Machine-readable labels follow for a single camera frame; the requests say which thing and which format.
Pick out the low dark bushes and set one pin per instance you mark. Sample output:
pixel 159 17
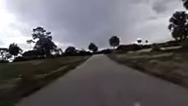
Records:
pixel 131 47

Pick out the round-crowned tree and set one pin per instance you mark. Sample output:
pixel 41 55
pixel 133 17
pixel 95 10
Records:
pixel 114 41
pixel 92 47

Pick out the grass verge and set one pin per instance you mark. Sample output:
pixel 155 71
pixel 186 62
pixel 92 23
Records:
pixel 14 77
pixel 170 62

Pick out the grey asphalt road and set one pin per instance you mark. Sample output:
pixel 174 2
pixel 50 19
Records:
pixel 98 85

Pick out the row of trees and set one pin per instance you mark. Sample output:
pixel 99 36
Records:
pixel 41 44

